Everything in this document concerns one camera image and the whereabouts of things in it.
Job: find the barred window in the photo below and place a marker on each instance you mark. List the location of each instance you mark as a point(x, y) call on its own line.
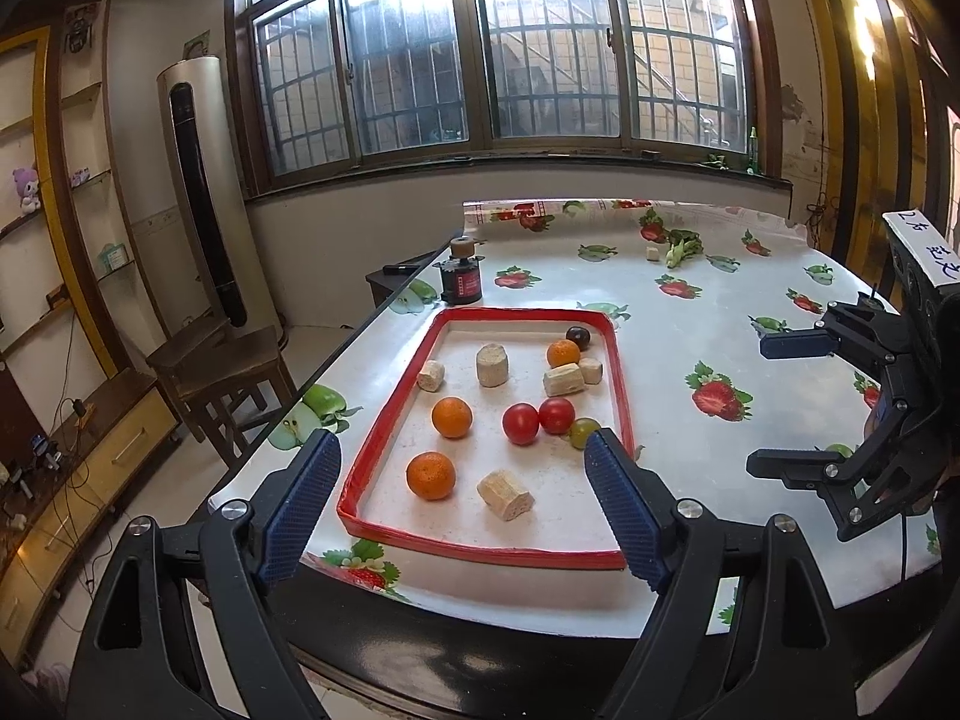
point(420, 52)

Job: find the wooden wall shelf unit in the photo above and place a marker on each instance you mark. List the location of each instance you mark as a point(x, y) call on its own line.
point(49, 127)

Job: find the wooden stool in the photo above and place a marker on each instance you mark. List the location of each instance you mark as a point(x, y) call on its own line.
point(225, 360)

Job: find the tan cork wheel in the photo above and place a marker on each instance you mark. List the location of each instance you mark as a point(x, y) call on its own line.
point(463, 247)

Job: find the dark side table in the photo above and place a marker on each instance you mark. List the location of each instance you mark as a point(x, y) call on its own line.
point(390, 286)

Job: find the green grape tomato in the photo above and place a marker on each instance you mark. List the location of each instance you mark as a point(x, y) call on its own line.
point(581, 433)

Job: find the green glass bottle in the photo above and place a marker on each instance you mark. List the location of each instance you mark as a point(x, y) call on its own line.
point(752, 154)

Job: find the black remote control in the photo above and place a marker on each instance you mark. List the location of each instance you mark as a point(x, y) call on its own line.
point(405, 268)

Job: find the rectangular bread chunk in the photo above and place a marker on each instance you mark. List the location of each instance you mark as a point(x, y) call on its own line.
point(562, 380)

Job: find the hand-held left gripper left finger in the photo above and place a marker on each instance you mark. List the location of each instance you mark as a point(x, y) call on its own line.
point(300, 510)

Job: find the red tomato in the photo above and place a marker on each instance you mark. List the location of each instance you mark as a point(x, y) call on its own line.
point(558, 415)
point(520, 423)

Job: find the wooden television cabinet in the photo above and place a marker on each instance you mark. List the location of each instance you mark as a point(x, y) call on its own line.
point(112, 450)

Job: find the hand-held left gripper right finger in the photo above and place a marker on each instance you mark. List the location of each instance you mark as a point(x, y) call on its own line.
point(622, 502)

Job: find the white tower air conditioner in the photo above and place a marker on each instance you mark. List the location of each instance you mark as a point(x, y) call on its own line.
point(232, 187)

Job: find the black motor with red label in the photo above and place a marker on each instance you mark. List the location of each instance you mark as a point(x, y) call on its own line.
point(461, 285)

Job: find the green bok choy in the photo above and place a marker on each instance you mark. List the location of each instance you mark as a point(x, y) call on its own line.
point(679, 247)

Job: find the orange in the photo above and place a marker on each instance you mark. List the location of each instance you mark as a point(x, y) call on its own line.
point(452, 418)
point(431, 476)
point(562, 354)

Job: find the red rimmed white tray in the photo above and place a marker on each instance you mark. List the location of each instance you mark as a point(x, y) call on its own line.
point(450, 525)

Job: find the purple plush toy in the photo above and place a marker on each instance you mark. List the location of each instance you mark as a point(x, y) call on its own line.
point(28, 191)

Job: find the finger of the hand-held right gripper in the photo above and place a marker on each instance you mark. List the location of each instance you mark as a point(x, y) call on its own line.
point(795, 345)
point(795, 465)

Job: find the dark purple plum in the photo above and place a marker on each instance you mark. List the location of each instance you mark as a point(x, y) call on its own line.
point(577, 337)

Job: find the large cylindrical bread piece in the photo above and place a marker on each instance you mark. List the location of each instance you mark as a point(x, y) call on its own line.
point(506, 495)

